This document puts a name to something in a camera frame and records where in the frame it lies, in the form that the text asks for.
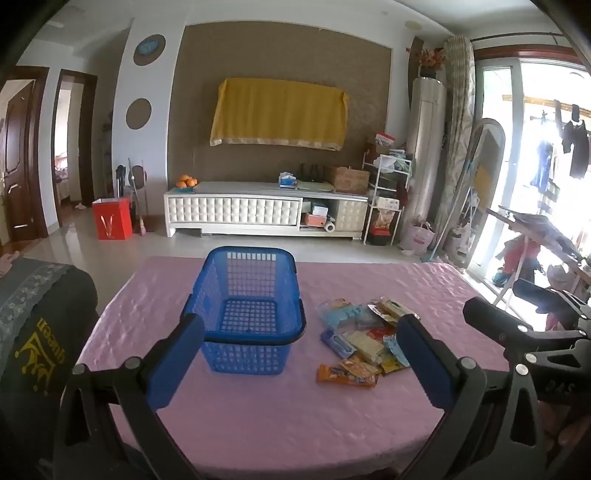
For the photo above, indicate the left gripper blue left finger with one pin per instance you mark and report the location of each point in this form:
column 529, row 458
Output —
column 169, row 359

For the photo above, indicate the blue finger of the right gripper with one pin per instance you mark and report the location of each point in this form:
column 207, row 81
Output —
column 560, row 303
column 493, row 322

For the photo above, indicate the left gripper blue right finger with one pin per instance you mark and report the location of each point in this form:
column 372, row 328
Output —
column 431, row 360

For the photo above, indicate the blue striped biscuit packet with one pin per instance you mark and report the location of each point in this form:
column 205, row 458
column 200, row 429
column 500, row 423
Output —
column 341, row 313

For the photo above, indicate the clear soda cracker packet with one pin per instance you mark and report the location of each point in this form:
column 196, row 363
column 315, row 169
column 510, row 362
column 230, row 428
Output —
column 369, row 348

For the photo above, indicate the green label cracker packet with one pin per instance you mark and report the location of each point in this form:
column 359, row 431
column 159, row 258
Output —
column 389, row 310

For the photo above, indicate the orange snack bar packet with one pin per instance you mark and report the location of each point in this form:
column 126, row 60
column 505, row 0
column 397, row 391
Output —
column 337, row 375

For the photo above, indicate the pink quilted tablecloth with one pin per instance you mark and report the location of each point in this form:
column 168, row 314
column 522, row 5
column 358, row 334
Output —
column 290, row 426

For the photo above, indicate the dark blue snack packet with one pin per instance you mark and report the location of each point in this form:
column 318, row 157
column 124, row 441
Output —
column 338, row 344

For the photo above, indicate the blue plastic basket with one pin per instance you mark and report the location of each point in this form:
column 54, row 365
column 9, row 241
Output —
column 249, row 300

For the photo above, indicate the pink shopping bag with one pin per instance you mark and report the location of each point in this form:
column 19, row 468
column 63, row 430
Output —
column 417, row 238

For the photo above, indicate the red gift box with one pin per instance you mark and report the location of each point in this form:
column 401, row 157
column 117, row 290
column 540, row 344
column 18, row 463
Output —
column 112, row 218

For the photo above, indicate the white metal shelf rack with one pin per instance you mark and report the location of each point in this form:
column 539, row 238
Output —
column 390, row 174

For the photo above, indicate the white tufted TV cabinet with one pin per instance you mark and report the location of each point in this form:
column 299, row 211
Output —
column 264, row 209

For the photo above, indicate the oranges on plate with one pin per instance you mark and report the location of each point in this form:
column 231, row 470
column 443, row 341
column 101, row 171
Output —
column 186, row 181

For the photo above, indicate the cardboard box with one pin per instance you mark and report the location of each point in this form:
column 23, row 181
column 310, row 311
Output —
column 348, row 180

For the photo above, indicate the brown wooden door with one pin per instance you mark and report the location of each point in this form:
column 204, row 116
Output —
column 21, row 101

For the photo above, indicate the silver standing air conditioner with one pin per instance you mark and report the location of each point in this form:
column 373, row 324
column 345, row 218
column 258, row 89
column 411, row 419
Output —
column 424, row 144

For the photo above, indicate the blue tissue box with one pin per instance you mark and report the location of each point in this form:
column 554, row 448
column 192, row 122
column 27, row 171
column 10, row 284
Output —
column 287, row 180

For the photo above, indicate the yellow cloth cover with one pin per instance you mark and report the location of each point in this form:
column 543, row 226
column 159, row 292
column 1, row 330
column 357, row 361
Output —
column 258, row 111

